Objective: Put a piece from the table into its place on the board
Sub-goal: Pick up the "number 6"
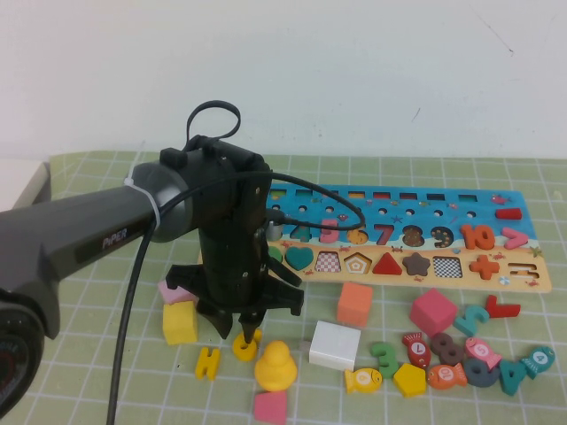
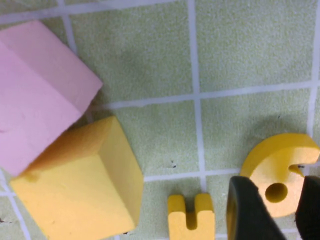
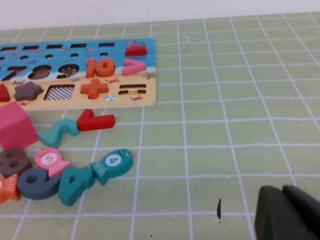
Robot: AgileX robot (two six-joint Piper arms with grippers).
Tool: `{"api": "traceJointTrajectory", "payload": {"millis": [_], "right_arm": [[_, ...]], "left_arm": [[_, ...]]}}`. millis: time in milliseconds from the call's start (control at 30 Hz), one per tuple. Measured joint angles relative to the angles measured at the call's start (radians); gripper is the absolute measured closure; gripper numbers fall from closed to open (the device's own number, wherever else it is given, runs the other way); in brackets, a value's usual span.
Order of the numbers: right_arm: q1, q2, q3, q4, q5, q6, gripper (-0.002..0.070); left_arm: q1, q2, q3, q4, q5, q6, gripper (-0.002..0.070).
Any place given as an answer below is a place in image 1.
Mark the teal number four piece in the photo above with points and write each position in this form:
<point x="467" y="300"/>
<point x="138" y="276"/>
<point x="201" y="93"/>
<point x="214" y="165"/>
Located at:
<point x="512" y="378"/>

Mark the red triangle piece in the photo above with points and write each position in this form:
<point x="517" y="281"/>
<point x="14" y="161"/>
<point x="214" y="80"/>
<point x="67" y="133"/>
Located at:
<point x="388" y="266"/>

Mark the brown star piece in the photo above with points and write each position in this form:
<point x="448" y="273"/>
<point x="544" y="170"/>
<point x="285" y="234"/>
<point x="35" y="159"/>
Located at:
<point x="417" y="265"/>

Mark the green number three piece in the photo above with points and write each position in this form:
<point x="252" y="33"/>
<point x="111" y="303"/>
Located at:
<point x="385" y="359"/>

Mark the yellow foam cube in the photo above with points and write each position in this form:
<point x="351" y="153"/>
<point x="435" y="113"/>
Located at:
<point x="179" y="325"/>

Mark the pink trapezoid piece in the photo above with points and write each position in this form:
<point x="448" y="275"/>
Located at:
<point x="270" y="407"/>

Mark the pink number five piece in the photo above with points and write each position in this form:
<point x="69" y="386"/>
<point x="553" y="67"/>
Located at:
<point x="328" y="237"/>

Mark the orange number ten piece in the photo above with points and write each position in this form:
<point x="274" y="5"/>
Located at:
<point x="477" y="237"/>

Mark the green checked tablecloth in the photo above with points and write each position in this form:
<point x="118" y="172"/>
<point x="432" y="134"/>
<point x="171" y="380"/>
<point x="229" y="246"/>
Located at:
<point x="155" y="389"/>

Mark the yellow wooden fish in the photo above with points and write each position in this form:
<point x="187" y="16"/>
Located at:
<point x="363" y="380"/>

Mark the white side ledge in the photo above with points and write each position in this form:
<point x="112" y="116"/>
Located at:
<point x="17" y="177"/>

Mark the orange wooden fish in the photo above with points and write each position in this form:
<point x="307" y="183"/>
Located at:
<point x="446" y="375"/>

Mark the pink greater-than sign piece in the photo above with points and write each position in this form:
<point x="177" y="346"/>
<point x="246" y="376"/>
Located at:
<point x="514" y="239"/>

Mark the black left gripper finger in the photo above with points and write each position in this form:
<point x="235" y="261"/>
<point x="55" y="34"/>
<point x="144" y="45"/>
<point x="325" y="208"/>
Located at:
<point x="222" y="325"/>
<point x="250" y="329"/>

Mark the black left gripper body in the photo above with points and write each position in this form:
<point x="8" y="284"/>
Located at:
<point x="230" y="274"/>

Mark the orange plus sign piece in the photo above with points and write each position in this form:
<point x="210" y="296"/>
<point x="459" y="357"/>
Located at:
<point x="484" y="267"/>

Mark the white zip tie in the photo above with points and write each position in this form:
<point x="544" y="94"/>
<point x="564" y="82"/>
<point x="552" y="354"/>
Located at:
<point x="153" y="203"/>

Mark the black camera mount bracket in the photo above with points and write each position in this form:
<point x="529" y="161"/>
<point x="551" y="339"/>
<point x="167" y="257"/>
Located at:
<point x="212" y="148"/>

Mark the orange foam cube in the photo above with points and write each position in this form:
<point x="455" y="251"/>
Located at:
<point x="354" y="304"/>

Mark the white charger adapter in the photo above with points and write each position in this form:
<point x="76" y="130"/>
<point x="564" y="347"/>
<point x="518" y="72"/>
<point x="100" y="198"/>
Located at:
<point x="334" y="345"/>

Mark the green circle piece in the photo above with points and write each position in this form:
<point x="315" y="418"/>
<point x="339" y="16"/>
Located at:
<point x="275" y="256"/>

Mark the pink wooden fish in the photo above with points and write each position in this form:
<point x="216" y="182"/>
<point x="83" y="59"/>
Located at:
<point x="483" y="353"/>

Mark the teal number two piece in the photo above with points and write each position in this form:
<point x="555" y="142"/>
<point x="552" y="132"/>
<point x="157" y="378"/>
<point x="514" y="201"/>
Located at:
<point x="470" y="319"/>

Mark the blue wooden puzzle board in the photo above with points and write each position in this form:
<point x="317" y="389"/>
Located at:
<point x="443" y="208"/>

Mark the teal heart piece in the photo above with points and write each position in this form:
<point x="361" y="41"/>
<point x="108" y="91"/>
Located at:
<point x="300" y="257"/>

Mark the yellow pentagon piece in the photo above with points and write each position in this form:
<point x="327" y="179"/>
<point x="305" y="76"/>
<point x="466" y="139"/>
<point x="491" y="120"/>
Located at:
<point x="410" y="380"/>

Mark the red number seven piece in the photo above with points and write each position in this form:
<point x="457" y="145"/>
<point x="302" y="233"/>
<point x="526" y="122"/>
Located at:
<point x="503" y="309"/>

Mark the yellow number six piece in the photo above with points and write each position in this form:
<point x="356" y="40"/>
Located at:
<point x="244" y="355"/>

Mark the dark pink foam cube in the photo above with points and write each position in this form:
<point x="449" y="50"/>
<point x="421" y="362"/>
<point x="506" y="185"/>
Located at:
<point x="434" y="312"/>

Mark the teal wooden fish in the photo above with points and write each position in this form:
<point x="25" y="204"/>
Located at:
<point x="538" y="360"/>

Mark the light pink foam cube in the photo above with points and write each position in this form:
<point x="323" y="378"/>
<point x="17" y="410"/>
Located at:
<point x="170" y="294"/>

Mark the yellow letter H piece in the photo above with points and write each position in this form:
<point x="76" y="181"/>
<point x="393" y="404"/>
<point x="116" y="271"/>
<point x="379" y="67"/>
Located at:
<point x="208" y="364"/>

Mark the yellow rubber duck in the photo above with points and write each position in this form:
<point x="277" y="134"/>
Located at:
<point x="275" y="366"/>

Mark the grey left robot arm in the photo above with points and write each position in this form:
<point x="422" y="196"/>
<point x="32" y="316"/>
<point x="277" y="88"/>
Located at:
<point x="66" y="234"/>

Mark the brown number eight piece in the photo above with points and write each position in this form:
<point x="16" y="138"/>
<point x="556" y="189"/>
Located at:
<point x="448" y="350"/>

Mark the red wooden fish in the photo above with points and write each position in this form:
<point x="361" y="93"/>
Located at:
<point x="417" y="350"/>

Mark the red minus sign piece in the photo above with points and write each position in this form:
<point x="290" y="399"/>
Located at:
<point x="508" y="214"/>

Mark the grey number nine piece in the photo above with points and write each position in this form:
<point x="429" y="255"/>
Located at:
<point x="472" y="380"/>

